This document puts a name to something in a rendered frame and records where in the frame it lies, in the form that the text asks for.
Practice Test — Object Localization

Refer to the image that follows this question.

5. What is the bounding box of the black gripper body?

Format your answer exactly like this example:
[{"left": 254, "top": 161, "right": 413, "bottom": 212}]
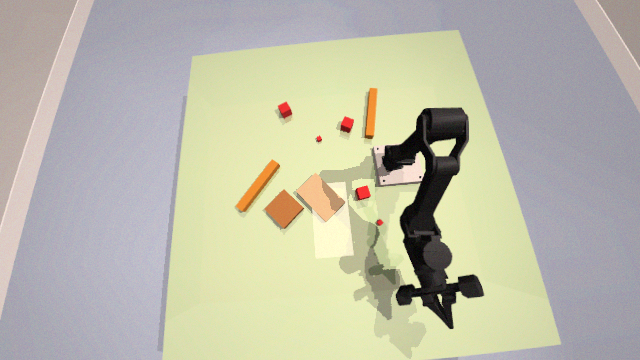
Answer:
[{"left": 396, "top": 265, "right": 485, "bottom": 306}]

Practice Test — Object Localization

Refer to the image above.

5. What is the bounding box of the orange flat bar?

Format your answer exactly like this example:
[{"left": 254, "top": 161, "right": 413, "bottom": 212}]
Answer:
[
  {"left": 365, "top": 88, "right": 377, "bottom": 139},
  {"left": 236, "top": 159, "right": 280, "bottom": 212}
]

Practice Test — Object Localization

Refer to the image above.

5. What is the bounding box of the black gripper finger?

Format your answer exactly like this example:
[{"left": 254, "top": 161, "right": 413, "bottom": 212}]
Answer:
[
  {"left": 442, "top": 292, "right": 456, "bottom": 329},
  {"left": 422, "top": 294, "right": 452, "bottom": 329}
]

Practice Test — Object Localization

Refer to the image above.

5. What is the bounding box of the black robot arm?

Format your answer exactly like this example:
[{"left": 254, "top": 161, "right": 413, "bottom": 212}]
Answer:
[{"left": 382, "top": 107, "right": 469, "bottom": 282}]

